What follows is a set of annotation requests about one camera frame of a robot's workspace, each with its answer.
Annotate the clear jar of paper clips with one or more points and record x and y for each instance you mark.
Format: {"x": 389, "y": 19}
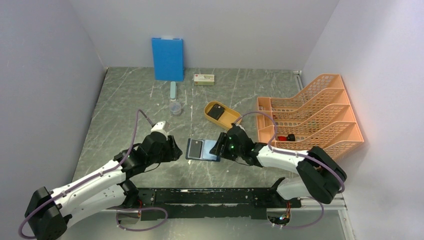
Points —
{"x": 175, "y": 108}

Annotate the black credit card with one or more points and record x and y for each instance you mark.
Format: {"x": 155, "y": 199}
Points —
{"x": 194, "y": 148}

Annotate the green and white small box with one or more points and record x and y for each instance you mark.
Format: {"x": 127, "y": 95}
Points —
{"x": 204, "y": 79}

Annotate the light blue stapler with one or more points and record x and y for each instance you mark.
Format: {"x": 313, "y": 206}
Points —
{"x": 173, "y": 91}

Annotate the orange plastic file organizer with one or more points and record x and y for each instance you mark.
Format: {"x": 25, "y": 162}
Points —
{"x": 319, "y": 115}

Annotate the black VIP card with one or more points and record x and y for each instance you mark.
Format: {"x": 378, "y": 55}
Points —
{"x": 216, "y": 111}

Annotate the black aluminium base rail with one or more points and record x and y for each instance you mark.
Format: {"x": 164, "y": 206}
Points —
{"x": 196, "y": 203}

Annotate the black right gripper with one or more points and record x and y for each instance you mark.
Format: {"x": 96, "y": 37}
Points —
{"x": 223, "y": 139}

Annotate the blue upright folder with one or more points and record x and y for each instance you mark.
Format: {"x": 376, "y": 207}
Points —
{"x": 168, "y": 59}

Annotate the yellow oval tray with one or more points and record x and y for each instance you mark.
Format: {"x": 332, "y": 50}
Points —
{"x": 225, "y": 121}

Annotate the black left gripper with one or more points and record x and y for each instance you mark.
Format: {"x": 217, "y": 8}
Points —
{"x": 177, "y": 152}

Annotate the navy blue card holder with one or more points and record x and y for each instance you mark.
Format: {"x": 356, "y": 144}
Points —
{"x": 206, "y": 156}

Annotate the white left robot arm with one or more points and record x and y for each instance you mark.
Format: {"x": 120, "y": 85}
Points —
{"x": 51, "y": 212}

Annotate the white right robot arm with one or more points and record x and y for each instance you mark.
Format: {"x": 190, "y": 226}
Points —
{"x": 319, "y": 176}

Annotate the red and black object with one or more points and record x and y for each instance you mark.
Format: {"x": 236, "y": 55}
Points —
{"x": 286, "y": 138}

